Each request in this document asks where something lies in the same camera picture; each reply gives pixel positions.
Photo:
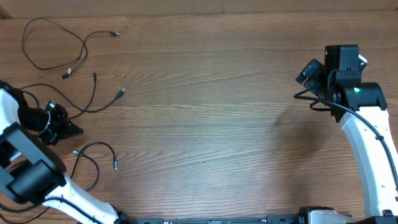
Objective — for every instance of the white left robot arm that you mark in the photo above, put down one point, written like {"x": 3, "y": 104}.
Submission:
{"x": 32, "y": 172}

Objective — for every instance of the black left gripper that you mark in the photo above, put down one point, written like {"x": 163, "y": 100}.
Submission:
{"x": 63, "y": 123}

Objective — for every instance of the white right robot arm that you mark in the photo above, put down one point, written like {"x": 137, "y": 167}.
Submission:
{"x": 335, "y": 86}

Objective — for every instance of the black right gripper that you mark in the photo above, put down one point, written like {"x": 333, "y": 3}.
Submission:
{"x": 313, "y": 73}

